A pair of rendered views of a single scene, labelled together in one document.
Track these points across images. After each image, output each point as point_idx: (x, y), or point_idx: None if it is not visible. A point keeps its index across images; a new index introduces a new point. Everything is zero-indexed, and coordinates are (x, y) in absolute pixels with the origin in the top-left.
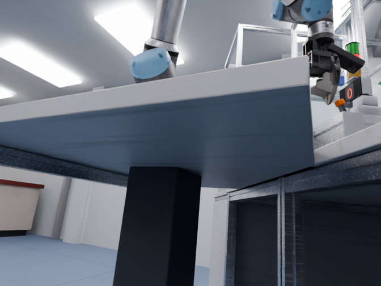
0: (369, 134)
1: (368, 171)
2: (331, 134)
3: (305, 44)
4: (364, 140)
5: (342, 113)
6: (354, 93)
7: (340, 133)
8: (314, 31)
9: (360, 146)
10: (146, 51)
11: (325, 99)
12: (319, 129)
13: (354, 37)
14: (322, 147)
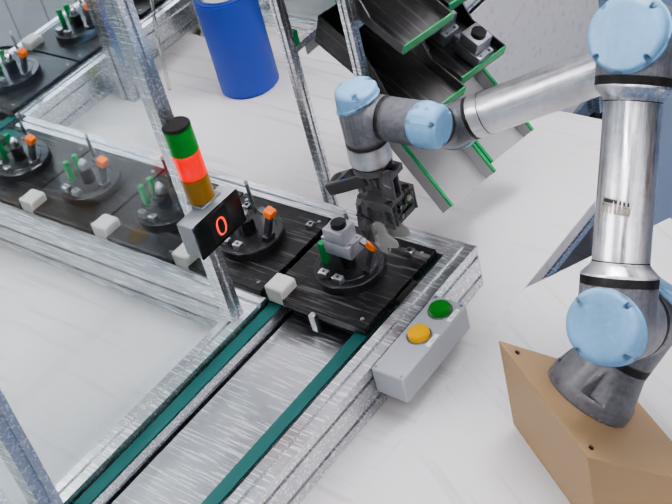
0: (562, 246)
1: (553, 269)
2: (466, 275)
3: (397, 176)
4: (560, 251)
5: (476, 247)
6: (232, 223)
7: (476, 267)
8: (391, 151)
9: (558, 256)
10: (664, 285)
11: (384, 247)
12: (450, 280)
13: (158, 102)
14: (533, 278)
